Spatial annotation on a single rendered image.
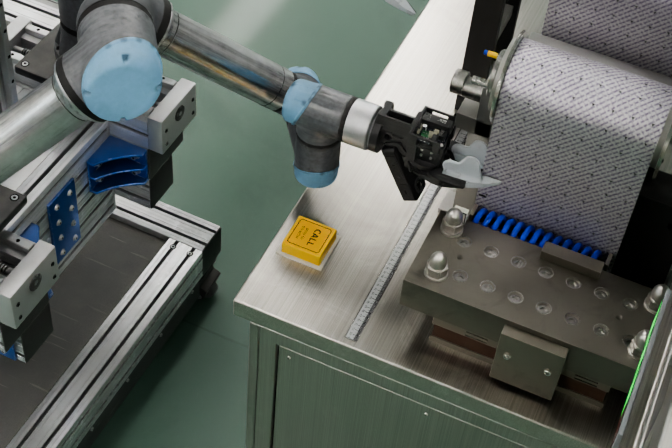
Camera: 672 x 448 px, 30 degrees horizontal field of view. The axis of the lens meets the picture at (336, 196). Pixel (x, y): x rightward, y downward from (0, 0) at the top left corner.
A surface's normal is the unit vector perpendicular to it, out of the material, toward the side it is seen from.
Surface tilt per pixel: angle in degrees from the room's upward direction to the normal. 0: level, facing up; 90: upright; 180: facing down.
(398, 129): 90
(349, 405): 90
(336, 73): 0
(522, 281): 0
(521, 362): 90
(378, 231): 0
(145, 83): 86
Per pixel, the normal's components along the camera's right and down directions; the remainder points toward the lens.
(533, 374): -0.40, 0.65
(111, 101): 0.31, 0.65
